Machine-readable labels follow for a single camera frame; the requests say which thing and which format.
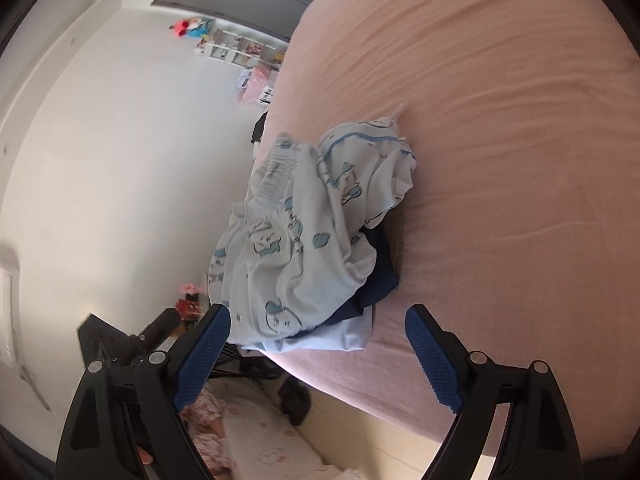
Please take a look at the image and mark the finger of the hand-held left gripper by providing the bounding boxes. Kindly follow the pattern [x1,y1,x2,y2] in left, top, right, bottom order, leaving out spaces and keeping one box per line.
[137,307,182,350]

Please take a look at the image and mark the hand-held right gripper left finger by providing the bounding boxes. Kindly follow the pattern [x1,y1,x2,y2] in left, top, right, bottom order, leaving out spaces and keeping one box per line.
[54,303,232,480]

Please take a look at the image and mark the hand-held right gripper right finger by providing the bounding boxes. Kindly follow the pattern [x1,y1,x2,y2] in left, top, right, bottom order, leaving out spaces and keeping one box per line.
[405,303,583,480]

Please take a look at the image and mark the light blue printed pants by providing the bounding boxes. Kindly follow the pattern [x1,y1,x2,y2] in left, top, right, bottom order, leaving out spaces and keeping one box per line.
[207,117,417,348]

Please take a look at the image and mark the red small item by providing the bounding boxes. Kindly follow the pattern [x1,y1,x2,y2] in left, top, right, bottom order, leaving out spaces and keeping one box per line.
[175,299,203,321]

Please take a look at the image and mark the pink floral cloth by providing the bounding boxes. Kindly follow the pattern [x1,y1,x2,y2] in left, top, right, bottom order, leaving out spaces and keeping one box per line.
[180,390,236,476]

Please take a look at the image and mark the pale folded cloth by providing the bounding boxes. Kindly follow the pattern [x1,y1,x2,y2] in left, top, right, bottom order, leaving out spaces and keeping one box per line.
[240,307,376,356]

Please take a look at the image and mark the navy folded cloth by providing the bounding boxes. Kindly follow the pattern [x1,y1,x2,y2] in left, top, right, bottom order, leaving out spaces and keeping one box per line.
[327,220,400,321]

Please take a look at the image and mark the black slippers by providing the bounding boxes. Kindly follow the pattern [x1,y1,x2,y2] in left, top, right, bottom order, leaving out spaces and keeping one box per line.
[277,377,312,426]

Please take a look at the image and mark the cream printed floor mat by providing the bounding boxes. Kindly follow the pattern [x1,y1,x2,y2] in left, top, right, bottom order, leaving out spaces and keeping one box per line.
[220,400,326,480]

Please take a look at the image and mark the bed with pink sheet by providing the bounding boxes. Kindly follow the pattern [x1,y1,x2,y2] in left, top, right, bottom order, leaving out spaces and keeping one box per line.
[252,0,640,466]

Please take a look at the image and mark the pink bag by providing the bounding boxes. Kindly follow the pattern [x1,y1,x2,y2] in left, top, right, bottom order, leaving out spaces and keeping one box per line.
[239,64,281,107]

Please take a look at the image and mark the white toy shelf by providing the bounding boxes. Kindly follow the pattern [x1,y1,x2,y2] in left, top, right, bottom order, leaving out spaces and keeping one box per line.
[195,27,286,68]

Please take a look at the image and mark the red and blue toys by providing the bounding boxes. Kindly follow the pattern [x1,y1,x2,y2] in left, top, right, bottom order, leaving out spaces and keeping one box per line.
[170,17,216,41]

